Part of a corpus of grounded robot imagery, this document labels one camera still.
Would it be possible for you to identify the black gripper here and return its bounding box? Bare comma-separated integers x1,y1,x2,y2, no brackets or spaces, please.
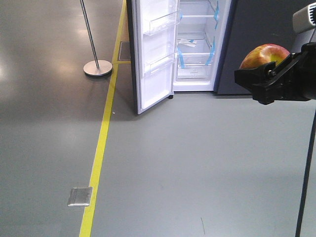
234,42,316,105

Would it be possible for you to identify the red yellow apple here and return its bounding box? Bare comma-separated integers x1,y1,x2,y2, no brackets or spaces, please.
239,43,290,69

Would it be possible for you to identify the white open fridge body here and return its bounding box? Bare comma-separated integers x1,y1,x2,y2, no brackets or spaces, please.
173,0,235,92

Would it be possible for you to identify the fridge door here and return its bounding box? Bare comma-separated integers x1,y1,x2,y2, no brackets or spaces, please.
126,0,180,115

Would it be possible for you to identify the white paper packet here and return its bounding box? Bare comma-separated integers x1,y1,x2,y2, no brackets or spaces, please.
177,39,197,47

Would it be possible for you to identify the clear lower door shelf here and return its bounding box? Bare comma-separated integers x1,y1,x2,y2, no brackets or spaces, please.
144,53,176,76

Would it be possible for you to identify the clear door shelf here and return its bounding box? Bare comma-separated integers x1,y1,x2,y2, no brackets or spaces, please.
143,11,180,36
144,53,176,76

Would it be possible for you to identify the clear upper door shelf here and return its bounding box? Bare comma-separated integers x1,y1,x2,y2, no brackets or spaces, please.
143,11,180,36

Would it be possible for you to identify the black vertical pole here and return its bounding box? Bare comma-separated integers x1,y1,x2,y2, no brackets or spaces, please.
295,112,316,237

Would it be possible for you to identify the silver floor plate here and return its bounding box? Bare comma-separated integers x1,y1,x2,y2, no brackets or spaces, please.
67,187,93,207

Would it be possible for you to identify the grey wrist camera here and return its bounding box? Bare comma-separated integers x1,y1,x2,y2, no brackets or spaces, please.
292,2,316,34

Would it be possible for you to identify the metal stanchion post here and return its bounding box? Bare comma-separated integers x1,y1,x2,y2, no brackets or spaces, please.
79,0,113,77

